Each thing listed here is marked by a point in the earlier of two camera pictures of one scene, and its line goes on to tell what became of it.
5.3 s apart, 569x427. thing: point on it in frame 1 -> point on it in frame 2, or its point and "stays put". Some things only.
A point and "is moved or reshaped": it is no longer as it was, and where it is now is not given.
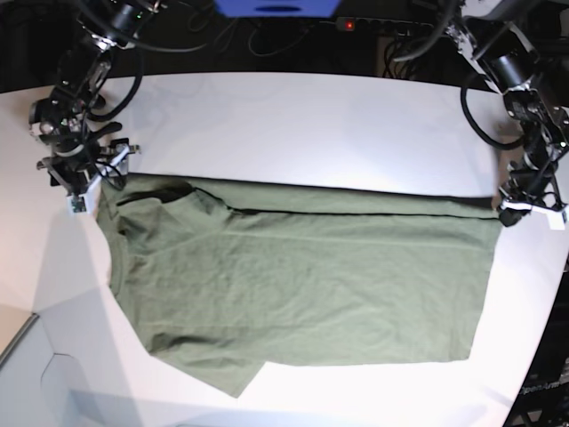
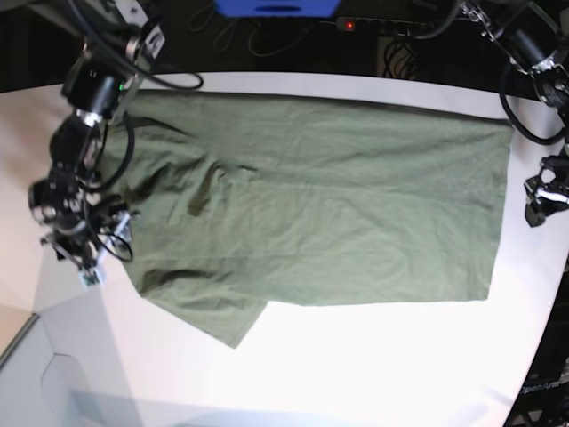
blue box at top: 277,8 stays put
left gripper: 77,169 -> 89,245
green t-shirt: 223,276 is moved or reshaped
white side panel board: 39,388 stays put
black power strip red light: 375,24 stays put
